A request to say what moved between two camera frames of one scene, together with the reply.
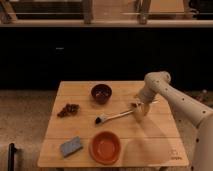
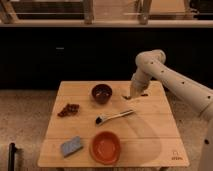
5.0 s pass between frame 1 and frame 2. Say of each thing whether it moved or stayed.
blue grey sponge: stayed
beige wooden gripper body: moved
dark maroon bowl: stayed
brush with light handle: stayed
